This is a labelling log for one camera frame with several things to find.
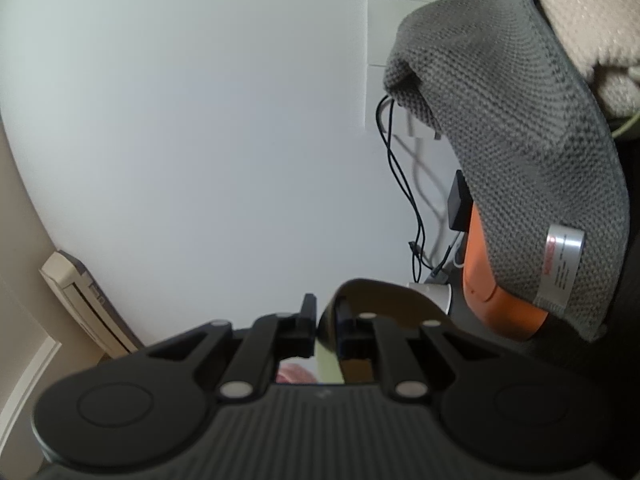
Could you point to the white paper cup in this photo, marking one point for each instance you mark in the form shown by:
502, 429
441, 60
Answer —
439, 294

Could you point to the cream waffle cloth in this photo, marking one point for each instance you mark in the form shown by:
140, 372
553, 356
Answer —
601, 37

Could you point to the pink waffle cloth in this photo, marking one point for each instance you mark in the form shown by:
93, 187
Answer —
292, 373

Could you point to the orange container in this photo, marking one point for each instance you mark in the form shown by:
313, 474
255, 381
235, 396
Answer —
501, 312

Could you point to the black power adapter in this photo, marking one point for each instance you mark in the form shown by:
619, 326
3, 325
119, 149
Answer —
459, 204

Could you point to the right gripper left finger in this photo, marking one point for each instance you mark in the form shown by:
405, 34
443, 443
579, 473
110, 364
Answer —
271, 339

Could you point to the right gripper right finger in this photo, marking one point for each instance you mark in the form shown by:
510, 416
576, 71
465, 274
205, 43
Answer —
372, 348

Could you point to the grey waffle cloth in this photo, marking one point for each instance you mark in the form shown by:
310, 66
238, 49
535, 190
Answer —
532, 144

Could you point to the green bowl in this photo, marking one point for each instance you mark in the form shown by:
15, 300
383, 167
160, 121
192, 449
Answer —
628, 128
408, 308

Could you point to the white air conditioner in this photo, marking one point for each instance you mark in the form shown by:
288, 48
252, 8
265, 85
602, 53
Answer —
86, 302

